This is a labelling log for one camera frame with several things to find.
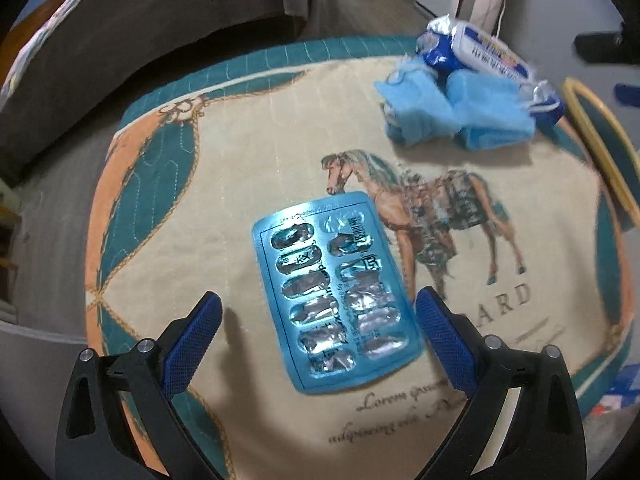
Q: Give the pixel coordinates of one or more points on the blue face mask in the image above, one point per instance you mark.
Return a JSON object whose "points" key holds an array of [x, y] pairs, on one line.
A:
{"points": [[490, 110], [420, 110]]}

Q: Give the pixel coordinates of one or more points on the blue wet wipes packet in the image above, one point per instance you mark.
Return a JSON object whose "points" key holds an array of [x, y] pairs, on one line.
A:
{"points": [[480, 45]]}

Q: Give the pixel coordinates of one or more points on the horse print quilted mat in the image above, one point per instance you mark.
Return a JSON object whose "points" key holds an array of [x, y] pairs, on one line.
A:
{"points": [[225, 185]]}

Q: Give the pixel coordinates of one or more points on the teal mat with yellow rim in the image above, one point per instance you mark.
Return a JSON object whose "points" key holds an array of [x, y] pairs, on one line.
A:
{"points": [[607, 130]]}

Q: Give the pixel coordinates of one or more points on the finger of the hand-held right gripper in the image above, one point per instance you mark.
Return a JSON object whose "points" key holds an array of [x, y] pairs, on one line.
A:
{"points": [[627, 94], [602, 46]]}

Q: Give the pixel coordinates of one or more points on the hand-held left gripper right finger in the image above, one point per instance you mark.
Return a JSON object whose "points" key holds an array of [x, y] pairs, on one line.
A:
{"points": [[445, 340]]}

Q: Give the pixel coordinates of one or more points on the blue printed packet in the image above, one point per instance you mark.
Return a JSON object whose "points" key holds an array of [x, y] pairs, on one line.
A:
{"points": [[620, 390]]}

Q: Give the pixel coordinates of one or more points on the blue blister pack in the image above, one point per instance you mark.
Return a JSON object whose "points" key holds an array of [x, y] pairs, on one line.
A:
{"points": [[330, 280]]}

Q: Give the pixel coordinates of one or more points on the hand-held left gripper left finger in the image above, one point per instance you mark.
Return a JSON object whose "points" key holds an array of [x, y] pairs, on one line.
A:
{"points": [[195, 345]]}

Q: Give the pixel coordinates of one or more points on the grey sofa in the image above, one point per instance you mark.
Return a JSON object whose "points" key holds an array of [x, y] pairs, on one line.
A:
{"points": [[150, 25]]}

